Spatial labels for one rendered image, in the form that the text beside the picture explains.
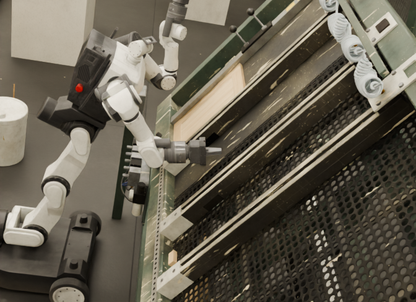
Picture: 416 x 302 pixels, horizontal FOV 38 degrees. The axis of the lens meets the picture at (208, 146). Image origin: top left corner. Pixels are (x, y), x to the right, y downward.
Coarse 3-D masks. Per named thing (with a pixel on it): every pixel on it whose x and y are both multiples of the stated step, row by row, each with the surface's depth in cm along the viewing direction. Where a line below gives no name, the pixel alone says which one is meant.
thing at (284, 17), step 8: (296, 0) 279; (304, 0) 275; (296, 8) 277; (280, 16) 281; (288, 16) 280; (272, 24) 283; (280, 24) 282; (272, 32) 284; (264, 40) 286; (256, 48) 288; (240, 56) 291; (248, 56) 291; (232, 64) 293; (224, 72) 295; (216, 80) 298; (208, 88) 300; (200, 96) 303; (192, 104) 305; (176, 112) 313; (184, 112) 308; (176, 120) 310
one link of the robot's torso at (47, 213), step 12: (48, 192) 291; (60, 192) 291; (48, 204) 296; (60, 204) 295; (36, 216) 305; (48, 216) 306; (60, 216) 306; (24, 228) 308; (36, 228) 308; (48, 228) 310
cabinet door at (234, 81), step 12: (240, 72) 285; (228, 84) 288; (240, 84) 276; (204, 96) 302; (216, 96) 291; (228, 96) 280; (192, 108) 305; (204, 108) 293; (216, 108) 282; (180, 120) 308; (192, 120) 297; (204, 120) 285; (180, 132) 298; (192, 132) 288
